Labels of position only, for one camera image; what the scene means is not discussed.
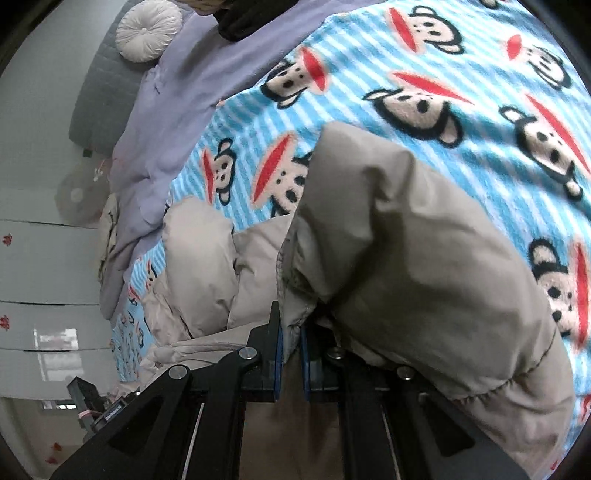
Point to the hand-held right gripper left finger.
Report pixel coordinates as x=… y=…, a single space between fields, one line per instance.
x=258 y=369

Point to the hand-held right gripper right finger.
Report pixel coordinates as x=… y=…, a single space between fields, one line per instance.
x=318 y=369

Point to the grey puffer jacket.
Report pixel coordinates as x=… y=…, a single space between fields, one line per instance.
x=406 y=258

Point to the white wardrobe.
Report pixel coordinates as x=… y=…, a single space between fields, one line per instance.
x=41 y=277

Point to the cream folded jacket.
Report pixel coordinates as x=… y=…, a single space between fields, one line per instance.
x=111 y=230

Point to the white electric fan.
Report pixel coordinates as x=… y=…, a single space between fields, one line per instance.
x=76 y=196

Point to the purple duvet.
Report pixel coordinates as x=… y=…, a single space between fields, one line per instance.
x=184 y=101

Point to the blue monkey print blanket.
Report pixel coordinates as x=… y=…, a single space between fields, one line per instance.
x=415 y=83

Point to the grey quilted headboard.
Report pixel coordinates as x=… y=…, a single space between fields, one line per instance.
x=104 y=92

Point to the black folded garment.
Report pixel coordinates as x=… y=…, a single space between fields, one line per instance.
x=263 y=16

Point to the round white cushion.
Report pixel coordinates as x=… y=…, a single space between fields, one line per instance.
x=147 y=30

